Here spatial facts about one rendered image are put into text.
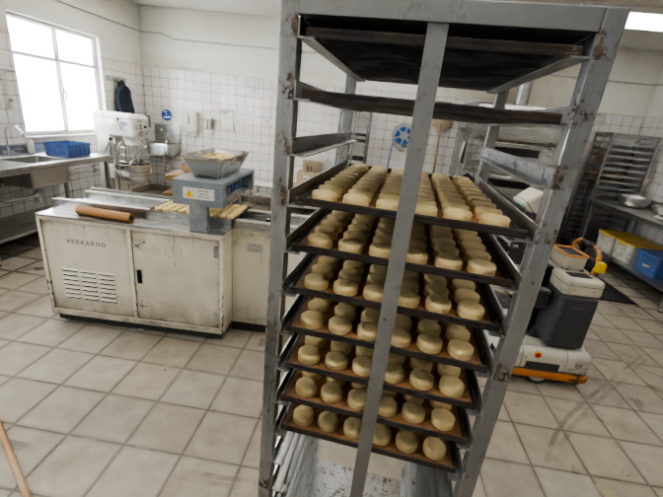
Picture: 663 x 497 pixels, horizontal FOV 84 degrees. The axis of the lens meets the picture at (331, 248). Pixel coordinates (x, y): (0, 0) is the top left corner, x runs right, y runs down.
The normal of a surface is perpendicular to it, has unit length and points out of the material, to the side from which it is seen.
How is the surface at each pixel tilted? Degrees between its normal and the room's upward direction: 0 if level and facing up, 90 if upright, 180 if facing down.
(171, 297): 90
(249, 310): 90
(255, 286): 90
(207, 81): 90
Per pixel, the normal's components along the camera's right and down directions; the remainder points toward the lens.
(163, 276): -0.07, 0.33
